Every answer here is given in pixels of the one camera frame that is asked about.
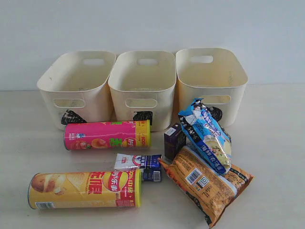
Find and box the left cream plastic bin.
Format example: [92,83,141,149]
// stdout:
[37,51,116,130]

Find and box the pink Lays chips can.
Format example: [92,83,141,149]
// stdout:
[63,120,151,150]

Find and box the purple juice carton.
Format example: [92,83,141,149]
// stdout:
[164,123,186,162]

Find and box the middle cream plastic bin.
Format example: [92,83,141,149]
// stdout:
[108,51,176,131]

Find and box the blue noodle packet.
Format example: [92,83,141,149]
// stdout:
[178,98,232,175]

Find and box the right cream plastic bin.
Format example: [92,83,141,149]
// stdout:
[175,48,248,127]

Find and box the orange noodle packet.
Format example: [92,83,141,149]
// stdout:
[159,144,254,228]

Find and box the yellow Lays chips can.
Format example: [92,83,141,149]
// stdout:
[28,169,142,209]

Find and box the white blue milk carton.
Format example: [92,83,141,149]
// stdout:
[114,154,162,182]

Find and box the cream plastic bin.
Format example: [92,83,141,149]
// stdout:
[175,48,248,127]
[37,51,116,130]
[108,51,176,131]

